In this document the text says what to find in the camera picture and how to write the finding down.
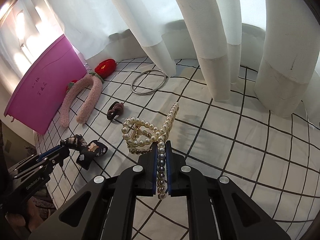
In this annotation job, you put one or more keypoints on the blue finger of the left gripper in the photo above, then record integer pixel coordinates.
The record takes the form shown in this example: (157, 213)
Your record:
(55, 153)

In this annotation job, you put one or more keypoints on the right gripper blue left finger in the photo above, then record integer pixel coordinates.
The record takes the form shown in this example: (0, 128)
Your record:
(147, 182)

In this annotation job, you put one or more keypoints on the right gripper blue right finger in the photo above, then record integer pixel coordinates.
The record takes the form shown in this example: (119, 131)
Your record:
(178, 181)

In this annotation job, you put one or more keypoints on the pearl hair claw clip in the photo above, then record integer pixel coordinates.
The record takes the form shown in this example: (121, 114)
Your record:
(140, 135)

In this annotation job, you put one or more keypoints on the small dark scrunchie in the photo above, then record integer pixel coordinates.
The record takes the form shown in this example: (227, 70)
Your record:
(116, 109)

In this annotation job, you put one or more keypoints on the large silver bangle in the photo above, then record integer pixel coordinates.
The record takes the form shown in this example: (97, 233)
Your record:
(148, 82)

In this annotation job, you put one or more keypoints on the person's left hand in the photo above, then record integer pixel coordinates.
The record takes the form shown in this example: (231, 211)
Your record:
(32, 215)

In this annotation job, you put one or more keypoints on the pink plastic storage bin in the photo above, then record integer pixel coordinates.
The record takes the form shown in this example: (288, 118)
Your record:
(42, 89)

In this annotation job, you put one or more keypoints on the white black grid bedsheet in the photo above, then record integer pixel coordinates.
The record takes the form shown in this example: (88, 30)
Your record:
(274, 160)

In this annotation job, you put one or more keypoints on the white curtain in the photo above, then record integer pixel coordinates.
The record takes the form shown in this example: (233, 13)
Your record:
(279, 38)

